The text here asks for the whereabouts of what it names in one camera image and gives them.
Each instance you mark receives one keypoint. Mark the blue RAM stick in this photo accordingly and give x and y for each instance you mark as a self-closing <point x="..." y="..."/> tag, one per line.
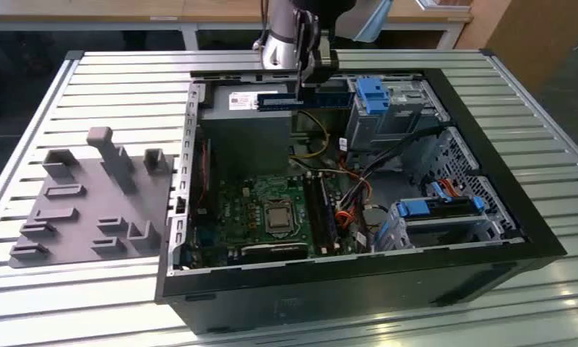
<point x="279" y="102"/>

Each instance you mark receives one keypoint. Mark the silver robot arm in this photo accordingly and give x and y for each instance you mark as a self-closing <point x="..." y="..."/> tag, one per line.
<point x="279" y="39"/>

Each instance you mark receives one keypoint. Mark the black RAM slot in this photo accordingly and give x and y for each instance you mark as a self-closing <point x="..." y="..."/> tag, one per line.
<point x="316" y="217"/>

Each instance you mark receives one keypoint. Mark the dark RAM stick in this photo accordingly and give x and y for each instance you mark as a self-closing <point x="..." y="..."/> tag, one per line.
<point x="332" y="220"/>

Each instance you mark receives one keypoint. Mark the blue disk carrier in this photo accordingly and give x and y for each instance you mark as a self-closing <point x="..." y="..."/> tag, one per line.
<point x="415" y="209"/>
<point x="374" y="94"/>

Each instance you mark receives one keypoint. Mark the grey drive cage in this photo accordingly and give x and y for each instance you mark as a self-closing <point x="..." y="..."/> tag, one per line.
<point x="391" y="126"/>

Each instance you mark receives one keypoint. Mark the grey power supply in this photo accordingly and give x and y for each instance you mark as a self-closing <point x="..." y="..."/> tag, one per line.
<point x="242" y="144"/>

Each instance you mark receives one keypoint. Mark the green motherboard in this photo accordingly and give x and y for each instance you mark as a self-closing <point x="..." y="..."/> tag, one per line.
<point x="231" y="202"/>

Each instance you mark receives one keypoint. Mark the silver CPU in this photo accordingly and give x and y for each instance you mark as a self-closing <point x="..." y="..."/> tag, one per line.
<point x="278" y="218"/>

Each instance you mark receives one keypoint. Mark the round grey speaker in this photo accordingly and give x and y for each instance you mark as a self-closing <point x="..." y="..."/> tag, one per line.
<point x="378" y="217"/>

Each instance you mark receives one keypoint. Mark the wooden cabinet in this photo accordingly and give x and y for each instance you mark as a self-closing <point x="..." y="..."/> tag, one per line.
<point x="535" y="36"/>

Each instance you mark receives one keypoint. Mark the wooden desk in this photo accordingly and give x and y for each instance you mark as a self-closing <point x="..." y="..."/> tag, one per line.
<point x="78" y="9"/>

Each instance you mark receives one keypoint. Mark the black graphics card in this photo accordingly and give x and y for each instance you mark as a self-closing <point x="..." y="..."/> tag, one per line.
<point x="275" y="250"/>

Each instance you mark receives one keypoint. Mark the silver drive cage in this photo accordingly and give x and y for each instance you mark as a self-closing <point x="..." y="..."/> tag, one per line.
<point x="454" y="224"/>

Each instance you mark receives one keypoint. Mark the grey parts rack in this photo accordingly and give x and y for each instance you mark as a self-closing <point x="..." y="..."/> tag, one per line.
<point x="87" y="202"/>

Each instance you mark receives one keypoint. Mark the black PC case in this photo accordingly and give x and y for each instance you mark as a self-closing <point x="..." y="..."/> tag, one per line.
<point x="318" y="300"/>

